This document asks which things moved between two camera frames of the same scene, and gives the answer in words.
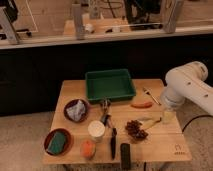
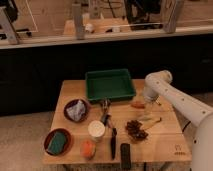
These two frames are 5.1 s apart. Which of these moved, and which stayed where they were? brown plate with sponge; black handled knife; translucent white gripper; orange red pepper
Moved: translucent white gripper
Stayed: brown plate with sponge; black handled knife; orange red pepper
